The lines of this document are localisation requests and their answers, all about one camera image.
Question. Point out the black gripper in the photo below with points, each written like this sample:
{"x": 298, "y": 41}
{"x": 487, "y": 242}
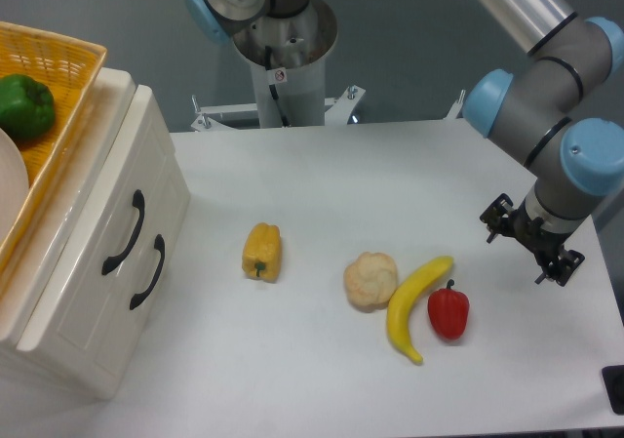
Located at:
{"x": 556, "y": 262}

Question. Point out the white drawer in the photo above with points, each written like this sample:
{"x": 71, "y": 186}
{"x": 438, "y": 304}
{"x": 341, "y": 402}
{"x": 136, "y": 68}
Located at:
{"x": 139, "y": 193}

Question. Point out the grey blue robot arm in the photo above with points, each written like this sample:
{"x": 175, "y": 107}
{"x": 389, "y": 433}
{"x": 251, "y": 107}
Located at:
{"x": 576, "y": 163}

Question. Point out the white drawer cabinet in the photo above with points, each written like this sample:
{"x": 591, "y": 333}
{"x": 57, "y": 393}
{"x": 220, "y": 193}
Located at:
{"x": 32, "y": 265}

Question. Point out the red bell pepper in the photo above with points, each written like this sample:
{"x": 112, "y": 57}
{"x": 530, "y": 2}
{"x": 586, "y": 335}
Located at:
{"x": 448, "y": 311}

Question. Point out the yellow banana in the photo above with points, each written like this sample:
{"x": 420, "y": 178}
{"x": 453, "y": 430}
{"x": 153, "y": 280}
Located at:
{"x": 404, "y": 300}

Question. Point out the black object at table edge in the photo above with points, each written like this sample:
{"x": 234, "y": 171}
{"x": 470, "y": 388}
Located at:
{"x": 613, "y": 377}

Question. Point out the bread roll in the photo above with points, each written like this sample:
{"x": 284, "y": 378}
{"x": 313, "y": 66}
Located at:
{"x": 370, "y": 280}

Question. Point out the yellow bell pepper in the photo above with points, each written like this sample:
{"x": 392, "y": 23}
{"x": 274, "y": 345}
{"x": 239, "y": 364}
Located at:
{"x": 262, "y": 253}

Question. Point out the yellow woven basket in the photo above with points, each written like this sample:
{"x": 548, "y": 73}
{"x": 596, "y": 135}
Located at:
{"x": 68, "y": 67}

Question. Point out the green bell pepper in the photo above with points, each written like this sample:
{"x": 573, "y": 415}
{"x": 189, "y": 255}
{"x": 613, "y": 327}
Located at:
{"x": 27, "y": 107}

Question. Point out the white plate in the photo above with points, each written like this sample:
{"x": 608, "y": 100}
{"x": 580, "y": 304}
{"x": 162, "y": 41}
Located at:
{"x": 14, "y": 184}

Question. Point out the black lower drawer handle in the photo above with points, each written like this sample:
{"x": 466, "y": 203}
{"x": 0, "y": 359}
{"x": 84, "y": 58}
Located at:
{"x": 149, "y": 272}

